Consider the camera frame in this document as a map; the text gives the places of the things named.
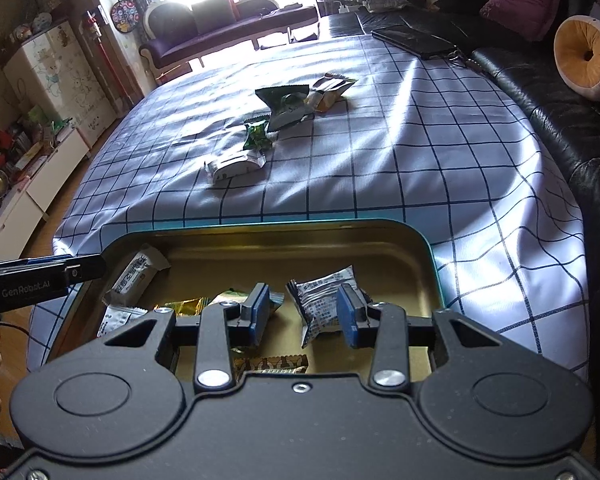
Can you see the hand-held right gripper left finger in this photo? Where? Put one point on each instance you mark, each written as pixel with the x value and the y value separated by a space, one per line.
pixel 260 315

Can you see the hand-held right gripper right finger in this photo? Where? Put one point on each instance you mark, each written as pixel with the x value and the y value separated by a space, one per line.
pixel 347 317

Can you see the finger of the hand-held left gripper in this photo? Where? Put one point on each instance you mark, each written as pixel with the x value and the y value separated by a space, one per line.
pixel 87 267
pixel 45 261

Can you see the white black-text snack packet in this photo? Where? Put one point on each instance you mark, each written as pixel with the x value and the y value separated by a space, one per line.
pixel 320 300

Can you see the light green snack packet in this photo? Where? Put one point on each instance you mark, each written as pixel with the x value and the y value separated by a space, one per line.
pixel 230 296

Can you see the brown patterned snack packet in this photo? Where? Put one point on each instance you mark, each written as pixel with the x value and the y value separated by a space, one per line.
pixel 270 362

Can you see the grey snack bar packet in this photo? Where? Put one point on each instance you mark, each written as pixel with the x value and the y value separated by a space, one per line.
pixel 137 272

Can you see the gold-lined teal tin box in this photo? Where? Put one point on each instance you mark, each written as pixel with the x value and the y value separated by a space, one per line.
pixel 260 260

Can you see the gold candy packet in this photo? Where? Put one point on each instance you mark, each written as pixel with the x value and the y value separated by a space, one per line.
pixel 185 306

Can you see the white low sideboard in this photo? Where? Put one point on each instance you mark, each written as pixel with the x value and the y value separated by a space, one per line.
pixel 55 170

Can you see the maroon and white snack packet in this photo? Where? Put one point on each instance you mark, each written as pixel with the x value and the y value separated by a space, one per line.
pixel 235 166

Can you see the blue checked white tablecloth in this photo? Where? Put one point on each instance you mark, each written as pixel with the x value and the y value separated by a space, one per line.
pixel 430 160

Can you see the bear-print white cabinet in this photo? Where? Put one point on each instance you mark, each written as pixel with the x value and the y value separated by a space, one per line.
pixel 60 75

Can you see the dark green snack packet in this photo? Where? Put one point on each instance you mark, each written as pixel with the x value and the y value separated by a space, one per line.
pixel 282 102

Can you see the white and yellow snack packet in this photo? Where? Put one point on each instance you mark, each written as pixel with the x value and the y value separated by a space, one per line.
pixel 325 95

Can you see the red stick vacuum cleaner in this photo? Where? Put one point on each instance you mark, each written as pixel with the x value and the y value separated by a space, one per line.
pixel 94 20

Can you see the purple chaise longue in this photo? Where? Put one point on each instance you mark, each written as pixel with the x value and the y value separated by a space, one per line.
pixel 215 32

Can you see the bunch of keys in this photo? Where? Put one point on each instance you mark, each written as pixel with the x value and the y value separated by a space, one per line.
pixel 467 60

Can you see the black tablet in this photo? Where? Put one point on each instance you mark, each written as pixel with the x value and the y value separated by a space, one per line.
pixel 412 40

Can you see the dark cushion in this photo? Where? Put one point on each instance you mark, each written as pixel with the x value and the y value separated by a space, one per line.
pixel 212 7

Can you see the black leather sofa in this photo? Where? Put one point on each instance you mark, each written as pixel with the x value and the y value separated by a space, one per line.
pixel 555 110

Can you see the pile of papers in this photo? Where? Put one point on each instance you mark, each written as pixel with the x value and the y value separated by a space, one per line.
pixel 392 2

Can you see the round orange and white cushion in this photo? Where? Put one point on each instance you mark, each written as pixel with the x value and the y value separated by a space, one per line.
pixel 572 65

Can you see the round colourful wall hanging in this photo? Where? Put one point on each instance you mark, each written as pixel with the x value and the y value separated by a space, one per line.
pixel 125 17

